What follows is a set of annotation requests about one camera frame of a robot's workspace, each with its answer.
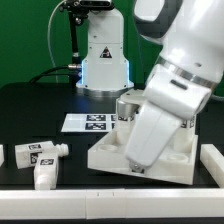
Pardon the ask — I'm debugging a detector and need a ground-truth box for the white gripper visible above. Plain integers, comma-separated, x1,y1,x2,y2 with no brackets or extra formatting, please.
125,101,182,174

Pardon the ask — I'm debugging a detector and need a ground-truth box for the white square table top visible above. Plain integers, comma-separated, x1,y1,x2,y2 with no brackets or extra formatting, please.
88,131,198,185

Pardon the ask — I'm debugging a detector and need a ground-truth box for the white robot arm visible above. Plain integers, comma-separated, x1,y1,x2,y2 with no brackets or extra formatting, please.
88,0,224,173

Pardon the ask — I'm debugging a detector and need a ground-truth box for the white marker tag sheet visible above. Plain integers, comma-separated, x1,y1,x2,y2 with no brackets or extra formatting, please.
61,114,116,133

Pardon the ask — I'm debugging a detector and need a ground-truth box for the white front fence bar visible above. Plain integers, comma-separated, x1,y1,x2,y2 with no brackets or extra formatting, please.
0,189,224,220

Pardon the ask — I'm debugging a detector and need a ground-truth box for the white fence bar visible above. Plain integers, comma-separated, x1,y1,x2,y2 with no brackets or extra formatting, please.
0,145,4,167
0,189,224,220
200,144,224,188

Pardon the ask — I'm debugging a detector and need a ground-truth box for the white right fence bar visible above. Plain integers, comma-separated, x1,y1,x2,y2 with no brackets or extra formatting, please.
200,144,224,188

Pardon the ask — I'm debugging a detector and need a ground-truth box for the white left fence bar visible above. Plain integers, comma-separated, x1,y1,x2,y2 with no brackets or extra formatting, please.
0,145,4,167

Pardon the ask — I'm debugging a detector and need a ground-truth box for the white thin cable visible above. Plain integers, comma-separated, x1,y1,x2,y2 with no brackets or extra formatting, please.
47,0,68,84

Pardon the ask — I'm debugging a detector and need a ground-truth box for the black cable bundle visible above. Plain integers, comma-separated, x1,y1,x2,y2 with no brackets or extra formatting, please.
29,63,83,84

